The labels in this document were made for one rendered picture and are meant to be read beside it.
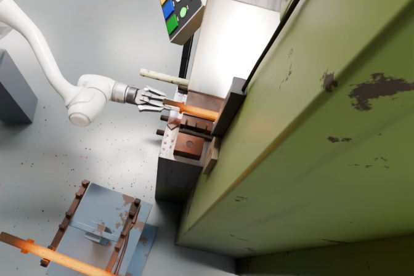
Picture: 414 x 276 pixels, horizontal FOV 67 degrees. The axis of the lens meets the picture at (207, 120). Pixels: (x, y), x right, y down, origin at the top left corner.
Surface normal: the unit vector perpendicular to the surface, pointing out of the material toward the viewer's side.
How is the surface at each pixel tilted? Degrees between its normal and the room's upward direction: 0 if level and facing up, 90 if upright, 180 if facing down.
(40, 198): 0
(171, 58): 0
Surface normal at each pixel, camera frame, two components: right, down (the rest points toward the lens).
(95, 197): 0.17, -0.43
